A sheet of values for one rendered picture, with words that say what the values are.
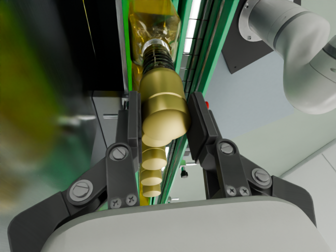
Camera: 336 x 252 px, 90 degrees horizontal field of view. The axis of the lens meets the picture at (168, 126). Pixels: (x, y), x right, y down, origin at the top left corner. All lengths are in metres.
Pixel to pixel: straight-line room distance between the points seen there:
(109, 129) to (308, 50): 0.62
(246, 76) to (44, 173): 0.91
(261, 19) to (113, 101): 0.54
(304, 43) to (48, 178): 0.61
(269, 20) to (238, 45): 0.18
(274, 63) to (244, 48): 0.22
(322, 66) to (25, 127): 0.53
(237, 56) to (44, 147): 0.78
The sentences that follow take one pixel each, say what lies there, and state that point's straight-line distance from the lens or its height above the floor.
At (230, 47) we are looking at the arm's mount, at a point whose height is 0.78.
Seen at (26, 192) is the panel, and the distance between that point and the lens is 0.21.
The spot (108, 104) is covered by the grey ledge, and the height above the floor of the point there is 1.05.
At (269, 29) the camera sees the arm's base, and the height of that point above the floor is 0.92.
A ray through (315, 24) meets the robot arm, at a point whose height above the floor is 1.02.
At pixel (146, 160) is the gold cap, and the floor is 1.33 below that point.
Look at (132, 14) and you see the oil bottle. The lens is 0.20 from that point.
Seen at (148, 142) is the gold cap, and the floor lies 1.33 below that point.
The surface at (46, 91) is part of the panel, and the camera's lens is 0.23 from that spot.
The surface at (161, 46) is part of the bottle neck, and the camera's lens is 0.17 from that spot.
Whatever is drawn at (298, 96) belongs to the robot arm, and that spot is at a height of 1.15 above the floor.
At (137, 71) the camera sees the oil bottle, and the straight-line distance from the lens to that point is 0.22.
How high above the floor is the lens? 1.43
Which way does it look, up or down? 39 degrees down
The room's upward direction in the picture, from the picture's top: 171 degrees clockwise
